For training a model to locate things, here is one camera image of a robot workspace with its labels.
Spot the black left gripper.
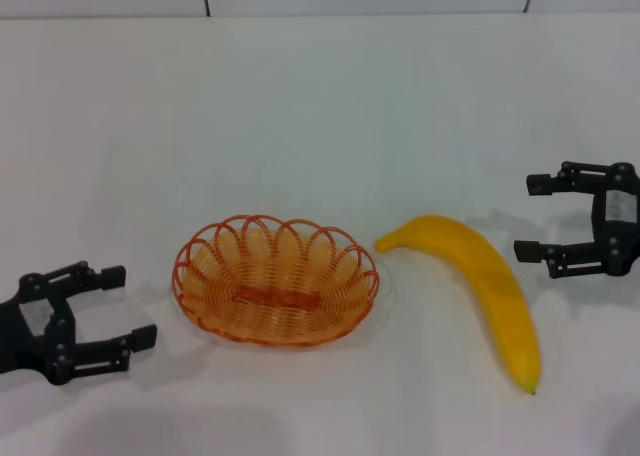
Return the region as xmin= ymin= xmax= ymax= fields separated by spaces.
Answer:
xmin=0 ymin=261 xmax=159 ymax=388

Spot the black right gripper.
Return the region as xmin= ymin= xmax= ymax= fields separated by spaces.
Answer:
xmin=513 ymin=161 xmax=640 ymax=279

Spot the yellow banana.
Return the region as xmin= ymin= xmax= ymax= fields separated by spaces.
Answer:
xmin=374 ymin=214 xmax=543 ymax=396

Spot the orange woven plastic basket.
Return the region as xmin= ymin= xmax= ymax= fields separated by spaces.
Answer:
xmin=172 ymin=214 xmax=380 ymax=348

